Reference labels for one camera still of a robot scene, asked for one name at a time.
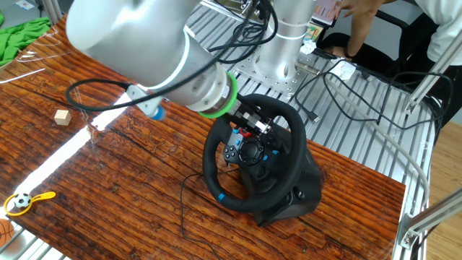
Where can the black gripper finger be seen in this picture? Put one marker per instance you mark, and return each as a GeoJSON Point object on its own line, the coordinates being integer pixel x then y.
{"type": "Point", "coordinates": [262, 125]}
{"type": "Point", "coordinates": [247, 119]}

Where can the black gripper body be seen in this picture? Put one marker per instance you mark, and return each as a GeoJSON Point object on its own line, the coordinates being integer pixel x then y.
{"type": "Point", "coordinates": [245, 106]}

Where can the black racing steering wheel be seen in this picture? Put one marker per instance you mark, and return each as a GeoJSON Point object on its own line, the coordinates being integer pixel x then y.
{"type": "Point", "coordinates": [296, 144]}

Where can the bare person forearm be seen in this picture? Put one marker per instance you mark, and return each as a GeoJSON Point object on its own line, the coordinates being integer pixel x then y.
{"type": "Point", "coordinates": [362, 32]}

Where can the black steering wheel base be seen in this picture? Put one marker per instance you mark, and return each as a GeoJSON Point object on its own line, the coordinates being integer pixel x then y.
{"type": "Point", "coordinates": [310, 180]}

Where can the bare person hand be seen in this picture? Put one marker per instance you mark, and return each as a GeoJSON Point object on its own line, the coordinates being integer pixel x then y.
{"type": "Point", "coordinates": [350, 6]}
{"type": "Point", "coordinates": [338, 52]}

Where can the crumpled white tissue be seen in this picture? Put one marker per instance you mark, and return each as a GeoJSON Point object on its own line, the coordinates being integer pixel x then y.
{"type": "Point", "coordinates": [308, 47]}

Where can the colourful printed box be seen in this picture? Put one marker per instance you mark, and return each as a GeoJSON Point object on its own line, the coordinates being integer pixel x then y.
{"type": "Point", "coordinates": [313, 33]}

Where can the tablet with screen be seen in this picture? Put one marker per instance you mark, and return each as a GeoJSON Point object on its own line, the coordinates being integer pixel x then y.
{"type": "Point", "coordinates": [323, 11]}

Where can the black office chair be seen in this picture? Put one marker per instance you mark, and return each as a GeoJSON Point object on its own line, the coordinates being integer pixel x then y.
{"type": "Point", "coordinates": [379, 61]}

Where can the wood grain table mat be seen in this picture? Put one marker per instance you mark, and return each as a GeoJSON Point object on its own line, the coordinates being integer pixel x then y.
{"type": "Point", "coordinates": [126, 180]}

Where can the small wooden cube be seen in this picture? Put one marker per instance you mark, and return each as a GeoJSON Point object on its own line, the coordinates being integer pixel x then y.
{"type": "Point", "coordinates": [62, 117]}

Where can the person in white shirt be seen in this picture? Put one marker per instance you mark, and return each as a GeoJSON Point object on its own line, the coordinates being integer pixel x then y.
{"type": "Point", "coordinates": [444, 32]}

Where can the green cloth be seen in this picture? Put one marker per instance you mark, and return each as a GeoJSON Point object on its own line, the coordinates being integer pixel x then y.
{"type": "Point", "coordinates": [21, 36]}

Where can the small toy soccer ball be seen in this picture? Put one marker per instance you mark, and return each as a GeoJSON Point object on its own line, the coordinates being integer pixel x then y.
{"type": "Point", "coordinates": [22, 200]}

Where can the white printed card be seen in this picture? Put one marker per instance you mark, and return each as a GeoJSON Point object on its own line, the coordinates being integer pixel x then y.
{"type": "Point", "coordinates": [25, 4]}

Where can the small orange toy basketball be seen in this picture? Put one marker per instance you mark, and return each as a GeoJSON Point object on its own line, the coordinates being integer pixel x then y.
{"type": "Point", "coordinates": [5, 233]}

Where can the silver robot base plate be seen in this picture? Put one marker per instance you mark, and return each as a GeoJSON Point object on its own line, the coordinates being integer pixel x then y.
{"type": "Point", "coordinates": [252, 70]}

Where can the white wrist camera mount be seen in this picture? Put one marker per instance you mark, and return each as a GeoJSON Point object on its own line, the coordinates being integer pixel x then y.
{"type": "Point", "coordinates": [144, 99]}

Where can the aluminium frame strut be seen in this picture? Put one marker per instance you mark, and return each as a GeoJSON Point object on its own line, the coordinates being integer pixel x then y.
{"type": "Point", "coordinates": [54, 11]}
{"type": "Point", "coordinates": [433, 215]}
{"type": "Point", "coordinates": [429, 77]}

